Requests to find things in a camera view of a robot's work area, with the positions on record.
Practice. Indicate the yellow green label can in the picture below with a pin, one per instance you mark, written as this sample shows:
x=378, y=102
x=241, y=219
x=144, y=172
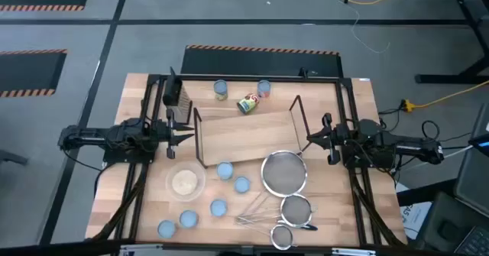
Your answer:
x=247, y=104

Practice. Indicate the medium steel mesh strainer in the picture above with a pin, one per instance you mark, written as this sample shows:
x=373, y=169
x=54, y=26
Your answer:
x=296, y=210

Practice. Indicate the wooden shelf black metal frame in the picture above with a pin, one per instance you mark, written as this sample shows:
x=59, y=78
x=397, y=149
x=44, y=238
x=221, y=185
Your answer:
x=248, y=137

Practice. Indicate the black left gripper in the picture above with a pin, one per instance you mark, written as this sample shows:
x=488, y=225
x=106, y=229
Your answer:
x=168, y=133

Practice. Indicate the laptop with blue screen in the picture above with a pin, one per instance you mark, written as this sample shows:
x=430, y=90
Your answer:
x=482, y=143

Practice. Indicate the mixed vegetables can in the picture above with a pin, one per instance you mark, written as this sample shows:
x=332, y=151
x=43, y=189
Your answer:
x=225, y=170

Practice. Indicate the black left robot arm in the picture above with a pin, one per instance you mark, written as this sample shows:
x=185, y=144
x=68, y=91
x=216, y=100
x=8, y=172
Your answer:
x=95, y=137

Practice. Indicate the teal and magenta can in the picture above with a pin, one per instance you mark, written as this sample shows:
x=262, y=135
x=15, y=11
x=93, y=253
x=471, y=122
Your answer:
x=221, y=87

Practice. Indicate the grey equipment case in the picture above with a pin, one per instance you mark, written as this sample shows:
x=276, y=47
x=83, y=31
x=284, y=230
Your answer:
x=473, y=179

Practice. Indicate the black table frame rails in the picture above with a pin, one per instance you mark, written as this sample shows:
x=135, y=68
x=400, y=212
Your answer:
x=248, y=77

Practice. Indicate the large steel mesh strainer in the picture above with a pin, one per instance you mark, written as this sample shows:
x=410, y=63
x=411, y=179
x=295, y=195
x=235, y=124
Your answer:
x=284, y=173

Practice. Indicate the diced tomatoes can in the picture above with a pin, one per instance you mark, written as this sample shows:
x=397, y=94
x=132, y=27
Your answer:
x=218, y=207

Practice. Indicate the clear glass bowl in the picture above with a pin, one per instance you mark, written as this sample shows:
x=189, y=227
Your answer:
x=171, y=190

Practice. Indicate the black metal desk frame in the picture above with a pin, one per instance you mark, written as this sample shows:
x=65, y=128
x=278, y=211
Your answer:
x=462, y=19

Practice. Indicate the small steel mesh strainer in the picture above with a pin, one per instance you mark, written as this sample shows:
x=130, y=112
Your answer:
x=282, y=237

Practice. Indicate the beige grain heap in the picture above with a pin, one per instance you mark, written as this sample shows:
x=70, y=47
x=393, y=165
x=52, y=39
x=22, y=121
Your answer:
x=185, y=182

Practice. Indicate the teal tuna fish can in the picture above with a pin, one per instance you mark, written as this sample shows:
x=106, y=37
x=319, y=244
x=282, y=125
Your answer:
x=241, y=184

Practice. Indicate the striped label can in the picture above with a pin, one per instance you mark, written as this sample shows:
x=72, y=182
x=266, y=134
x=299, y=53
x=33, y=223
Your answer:
x=167, y=229
x=188, y=218

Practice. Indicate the orange label can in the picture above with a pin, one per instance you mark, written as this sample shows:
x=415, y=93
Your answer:
x=263, y=87

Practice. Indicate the white printed paper box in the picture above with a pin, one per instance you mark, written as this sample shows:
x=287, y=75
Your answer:
x=414, y=214

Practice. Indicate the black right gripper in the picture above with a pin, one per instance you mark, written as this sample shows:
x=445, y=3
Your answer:
x=332, y=139

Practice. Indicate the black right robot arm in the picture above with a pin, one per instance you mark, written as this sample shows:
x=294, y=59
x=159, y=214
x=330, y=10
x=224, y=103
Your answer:
x=412, y=149

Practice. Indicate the black keyboard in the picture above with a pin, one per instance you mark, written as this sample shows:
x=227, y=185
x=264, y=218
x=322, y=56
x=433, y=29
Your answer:
x=475, y=242

